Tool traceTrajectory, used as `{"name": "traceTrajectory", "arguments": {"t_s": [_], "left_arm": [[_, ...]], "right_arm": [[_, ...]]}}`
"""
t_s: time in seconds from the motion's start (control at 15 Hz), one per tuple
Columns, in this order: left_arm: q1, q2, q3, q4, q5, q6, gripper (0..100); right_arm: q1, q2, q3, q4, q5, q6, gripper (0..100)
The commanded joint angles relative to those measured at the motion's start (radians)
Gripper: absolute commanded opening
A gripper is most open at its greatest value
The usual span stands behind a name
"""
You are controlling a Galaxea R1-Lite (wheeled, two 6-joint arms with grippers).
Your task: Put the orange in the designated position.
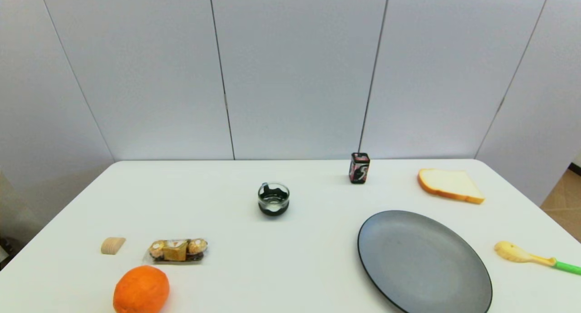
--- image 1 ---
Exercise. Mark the white bread slice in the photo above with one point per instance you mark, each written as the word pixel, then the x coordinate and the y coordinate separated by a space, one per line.
pixel 449 182

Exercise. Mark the orange fruit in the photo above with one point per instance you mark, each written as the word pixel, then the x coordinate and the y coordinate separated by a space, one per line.
pixel 141 290

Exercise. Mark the glass cup with black band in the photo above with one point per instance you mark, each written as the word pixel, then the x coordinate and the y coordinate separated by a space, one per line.
pixel 273 207

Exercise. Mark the dark object beside table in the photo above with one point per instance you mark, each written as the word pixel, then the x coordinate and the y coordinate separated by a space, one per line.
pixel 4 250

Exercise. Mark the grey round plate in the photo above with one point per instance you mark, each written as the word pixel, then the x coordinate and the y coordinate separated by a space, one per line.
pixel 422 263

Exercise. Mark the small wooden block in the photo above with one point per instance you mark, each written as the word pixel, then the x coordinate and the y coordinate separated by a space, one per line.
pixel 112 245

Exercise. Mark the small black pink tin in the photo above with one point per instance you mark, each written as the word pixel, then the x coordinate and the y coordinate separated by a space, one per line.
pixel 359 168

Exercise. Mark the gold chocolate balls pack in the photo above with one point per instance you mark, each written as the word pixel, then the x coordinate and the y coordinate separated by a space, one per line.
pixel 176 250

